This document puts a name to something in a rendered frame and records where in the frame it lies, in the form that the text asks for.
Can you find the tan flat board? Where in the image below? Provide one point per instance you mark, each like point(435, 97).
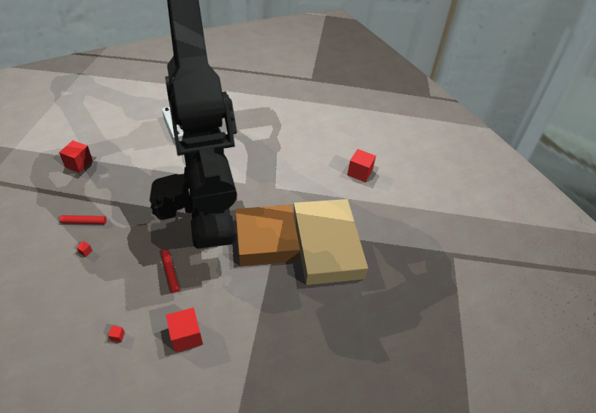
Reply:
point(329, 244)

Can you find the brown square block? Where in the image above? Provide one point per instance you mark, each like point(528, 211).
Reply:
point(266, 235)

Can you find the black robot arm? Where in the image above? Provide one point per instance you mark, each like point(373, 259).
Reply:
point(198, 106)

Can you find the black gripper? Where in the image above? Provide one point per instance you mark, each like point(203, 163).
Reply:
point(212, 230)

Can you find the red cylinder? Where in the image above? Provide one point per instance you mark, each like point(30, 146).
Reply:
point(83, 219)
point(169, 269)

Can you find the red cube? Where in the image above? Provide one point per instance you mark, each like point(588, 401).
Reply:
point(116, 333)
point(76, 156)
point(184, 330)
point(361, 165)
point(84, 248)

